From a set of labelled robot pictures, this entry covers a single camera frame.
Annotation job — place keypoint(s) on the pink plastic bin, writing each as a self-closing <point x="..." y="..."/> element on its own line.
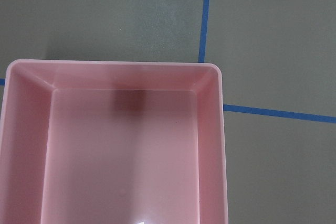
<point x="112" y="142"/>

